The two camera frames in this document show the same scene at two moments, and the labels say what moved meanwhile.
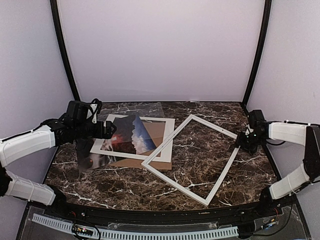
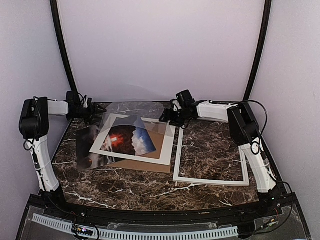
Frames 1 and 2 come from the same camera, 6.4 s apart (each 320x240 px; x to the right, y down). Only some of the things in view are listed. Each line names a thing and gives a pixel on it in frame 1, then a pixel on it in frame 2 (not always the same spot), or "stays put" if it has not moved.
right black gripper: [239, 141] → [168, 117]
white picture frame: [236, 139] → [176, 171]
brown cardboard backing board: [156, 131] stays put
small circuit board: [82, 230] stays put
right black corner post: [267, 8] stays put
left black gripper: [108, 134] → [93, 112]
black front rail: [227, 213] stays put
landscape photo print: [129, 136] stays put
